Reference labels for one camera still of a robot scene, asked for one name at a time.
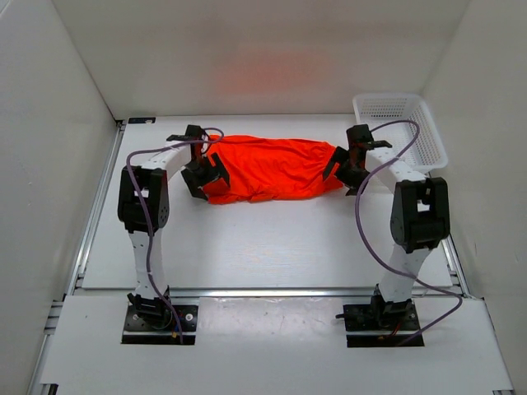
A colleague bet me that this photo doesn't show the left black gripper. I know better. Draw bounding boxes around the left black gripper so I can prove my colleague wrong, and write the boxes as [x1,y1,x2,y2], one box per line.
[181,153,229,200]

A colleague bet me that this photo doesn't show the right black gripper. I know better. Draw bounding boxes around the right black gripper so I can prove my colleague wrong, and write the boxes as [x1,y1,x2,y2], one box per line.
[323,146,372,196]

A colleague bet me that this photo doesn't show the orange shorts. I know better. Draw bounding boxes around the orange shorts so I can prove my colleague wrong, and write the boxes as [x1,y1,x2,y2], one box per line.
[203,135,343,204]

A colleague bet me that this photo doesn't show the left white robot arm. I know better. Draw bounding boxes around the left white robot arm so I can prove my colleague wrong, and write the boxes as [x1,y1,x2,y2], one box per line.
[117,124,231,335]

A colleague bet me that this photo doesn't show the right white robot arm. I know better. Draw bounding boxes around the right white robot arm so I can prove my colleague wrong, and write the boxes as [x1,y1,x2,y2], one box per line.
[322,124,450,329]

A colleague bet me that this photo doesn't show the white plastic basket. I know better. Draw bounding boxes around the white plastic basket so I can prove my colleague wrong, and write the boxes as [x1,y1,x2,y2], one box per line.
[352,93,448,173]

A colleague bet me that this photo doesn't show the black label sticker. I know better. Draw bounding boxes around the black label sticker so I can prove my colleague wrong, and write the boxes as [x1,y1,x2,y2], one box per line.
[128,117,156,124]

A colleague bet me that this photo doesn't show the front aluminium rail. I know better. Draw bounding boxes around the front aluminium rail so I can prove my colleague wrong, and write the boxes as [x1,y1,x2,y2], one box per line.
[170,287,374,298]

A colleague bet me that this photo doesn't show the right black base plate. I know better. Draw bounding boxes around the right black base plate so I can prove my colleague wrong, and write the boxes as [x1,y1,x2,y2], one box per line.
[335,304,425,348]

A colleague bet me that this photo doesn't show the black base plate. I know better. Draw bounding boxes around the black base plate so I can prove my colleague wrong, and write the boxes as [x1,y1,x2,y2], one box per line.
[121,293,198,346]
[335,304,425,348]

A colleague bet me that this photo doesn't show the right aluminium frame rail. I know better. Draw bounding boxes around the right aluminium frame rail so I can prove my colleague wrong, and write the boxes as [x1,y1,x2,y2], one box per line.
[427,172,515,392]

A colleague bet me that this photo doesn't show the aluminium frame rail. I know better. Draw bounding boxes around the aluminium frame rail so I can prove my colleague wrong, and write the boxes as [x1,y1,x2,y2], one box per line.
[427,172,515,392]
[26,119,128,394]

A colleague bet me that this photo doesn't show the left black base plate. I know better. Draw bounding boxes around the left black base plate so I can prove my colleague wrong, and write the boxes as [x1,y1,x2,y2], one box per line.
[121,293,198,346]

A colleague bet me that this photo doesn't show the left aluminium frame rail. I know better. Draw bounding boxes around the left aluminium frame rail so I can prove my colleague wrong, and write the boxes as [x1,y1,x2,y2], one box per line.
[26,119,128,394]

